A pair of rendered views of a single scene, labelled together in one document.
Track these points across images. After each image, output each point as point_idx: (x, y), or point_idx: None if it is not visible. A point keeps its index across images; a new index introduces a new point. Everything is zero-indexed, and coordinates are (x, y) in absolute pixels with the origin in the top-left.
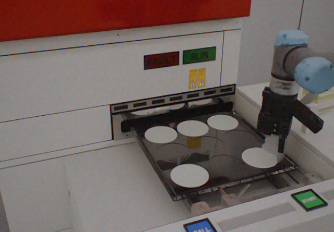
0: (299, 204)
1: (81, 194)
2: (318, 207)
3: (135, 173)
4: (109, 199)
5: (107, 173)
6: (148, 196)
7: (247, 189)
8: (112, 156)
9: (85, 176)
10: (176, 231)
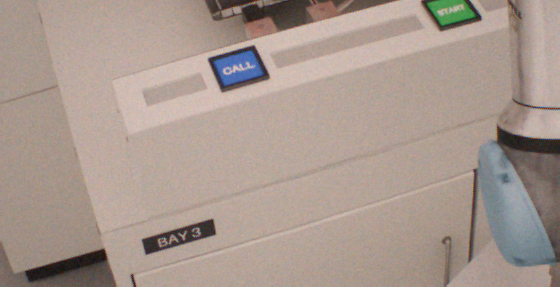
0: (431, 18)
1: (56, 18)
2: (461, 24)
3: None
4: (105, 24)
5: None
6: (180, 15)
7: None
8: None
9: None
10: (195, 69)
